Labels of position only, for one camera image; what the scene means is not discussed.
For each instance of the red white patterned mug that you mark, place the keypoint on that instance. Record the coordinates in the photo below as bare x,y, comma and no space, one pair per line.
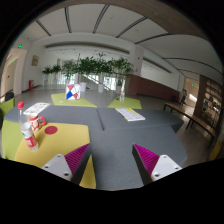
37,122

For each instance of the clear bottle red label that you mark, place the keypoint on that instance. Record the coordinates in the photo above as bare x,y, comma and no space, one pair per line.
26,129

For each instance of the wooden bookshelf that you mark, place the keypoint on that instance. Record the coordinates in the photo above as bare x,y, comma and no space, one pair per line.
209,101

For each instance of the printed paper sheet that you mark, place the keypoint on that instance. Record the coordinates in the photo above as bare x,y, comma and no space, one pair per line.
36,108

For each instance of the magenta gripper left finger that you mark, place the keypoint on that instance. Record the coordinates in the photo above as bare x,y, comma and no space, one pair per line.
67,166

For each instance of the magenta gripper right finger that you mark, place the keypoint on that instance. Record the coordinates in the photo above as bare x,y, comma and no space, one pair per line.
151,166

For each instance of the open yellow booklet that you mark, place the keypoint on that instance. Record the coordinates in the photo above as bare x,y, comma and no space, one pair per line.
129,114

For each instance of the person in dark clothes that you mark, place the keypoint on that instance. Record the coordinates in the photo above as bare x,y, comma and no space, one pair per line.
184,95

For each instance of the red blue white cube box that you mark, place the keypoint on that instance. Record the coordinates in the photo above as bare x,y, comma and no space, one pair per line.
73,92

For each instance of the red round coaster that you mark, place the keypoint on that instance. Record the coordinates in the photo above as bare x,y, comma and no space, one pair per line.
51,130

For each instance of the potted green plant row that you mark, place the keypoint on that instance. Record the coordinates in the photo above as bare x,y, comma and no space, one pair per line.
119,68

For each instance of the long wooden bench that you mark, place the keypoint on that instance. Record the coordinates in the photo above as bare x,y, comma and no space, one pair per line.
192,119

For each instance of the clear water bottle far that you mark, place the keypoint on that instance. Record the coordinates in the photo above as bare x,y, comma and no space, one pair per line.
122,95

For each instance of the red fire extinguisher box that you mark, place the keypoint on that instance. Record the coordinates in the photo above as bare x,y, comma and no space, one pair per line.
31,84

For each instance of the yellow table mat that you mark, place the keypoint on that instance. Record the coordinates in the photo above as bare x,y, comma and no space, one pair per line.
67,138

